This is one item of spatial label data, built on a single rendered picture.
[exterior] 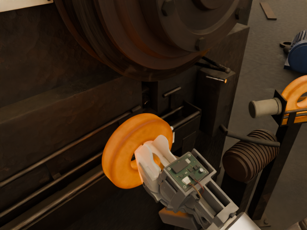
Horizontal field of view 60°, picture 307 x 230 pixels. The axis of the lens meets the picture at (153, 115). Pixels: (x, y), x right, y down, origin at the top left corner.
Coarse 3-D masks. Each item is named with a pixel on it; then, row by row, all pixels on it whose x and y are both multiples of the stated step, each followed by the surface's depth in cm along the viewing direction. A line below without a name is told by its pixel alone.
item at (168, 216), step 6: (162, 210) 51; (162, 216) 51; (168, 216) 48; (174, 216) 47; (180, 216) 45; (186, 216) 44; (192, 216) 43; (168, 222) 49; (174, 222) 47; (180, 222) 45; (186, 222) 44; (192, 222) 42; (186, 228) 45; (192, 228) 43; (198, 228) 42
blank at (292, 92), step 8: (296, 80) 86; (304, 80) 84; (288, 88) 86; (296, 88) 84; (304, 88) 85; (288, 96) 86; (296, 96) 86; (288, 104) 88; (296, 104) 89; (304, 104) 91
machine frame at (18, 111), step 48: (0, 48) 51; (48, 48) 57; (240, 48) 99; (0, 96) 55; (48, 96) 59; (96, 96) 64; (192, 96) 92; (0, 144) 54; (48, 144) 61; (96, 144) 72; (0, 192) 59; (48, 192) 68; (144, 192) 101
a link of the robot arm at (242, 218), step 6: (234, 216) 40; (240, 216) 38; (246, 216) 39; (228, 222) 39; (234, 222) 37; (240, 222) 38; (246, 222) 38; (252, 222) 39; (222, 228) 38; (228, 228) 37; (234, 228) 37; (240, 228) 37; (246, 228) 37; (252, 228) 38; (258, 228) 39
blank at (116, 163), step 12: (132, 120) 47; (144, 120) 47; (156, 120) 49; (120, 132) 46; (132, 132) 46; (144, 132) 48; (156, 132) 50; (168, 132) 53; (108, 144) 47; (120, 144) 45; (132, 144) 47; (108, 156) 46; (120, 156) 46; (108, 168) 47; (120, 168) 48; (132, 168) 50; (120, 180) 49; (132, 180) 52
